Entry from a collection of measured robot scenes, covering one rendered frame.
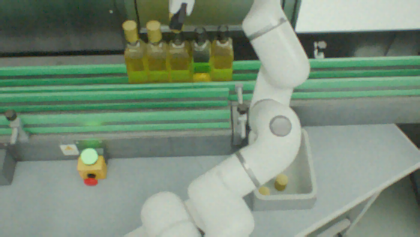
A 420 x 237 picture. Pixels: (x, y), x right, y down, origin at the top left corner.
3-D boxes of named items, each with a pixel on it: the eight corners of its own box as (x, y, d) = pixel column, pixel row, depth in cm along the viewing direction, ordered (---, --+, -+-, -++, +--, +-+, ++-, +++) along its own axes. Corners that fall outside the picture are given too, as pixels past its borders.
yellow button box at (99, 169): (108, 159, 141) (103, 147, 135) (106, 181, 137) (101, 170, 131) (85, 160, 141) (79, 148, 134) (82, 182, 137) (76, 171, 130)
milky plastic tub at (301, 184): (301, 141, 144) (307, 126, 137) (313, 209, 132) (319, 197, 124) (246, 142, 144) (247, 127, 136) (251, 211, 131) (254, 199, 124)
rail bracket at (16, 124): (34, 134, 131) (18, 108, 120) (30, 157, 127) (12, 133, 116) (20, 135, 131) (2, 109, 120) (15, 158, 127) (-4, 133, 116)
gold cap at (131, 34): (127, 31, 120) (124, 19, 116) (140, 33, 119) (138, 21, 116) (123, 40, 118) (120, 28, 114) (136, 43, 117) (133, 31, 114)
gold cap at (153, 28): (162, 31, 120) (160, 19, 116) (161, 42, 118) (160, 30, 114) (148, 32, 120) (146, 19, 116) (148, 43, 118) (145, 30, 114)
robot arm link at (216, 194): (240, 161, 101) (280, 224, 94) (148, 219, 101) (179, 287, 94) (230, 146, 93) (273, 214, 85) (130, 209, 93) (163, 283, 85)
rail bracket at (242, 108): (242, 100, 136) (245, 73, 126) (247, 150, 127) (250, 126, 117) (232, 100, 136) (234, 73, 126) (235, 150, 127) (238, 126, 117)
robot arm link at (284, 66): (217, 59, 88) (212, 61, 103) (269, 154, 91) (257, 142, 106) (292, 17, 88) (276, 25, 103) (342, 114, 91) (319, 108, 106)
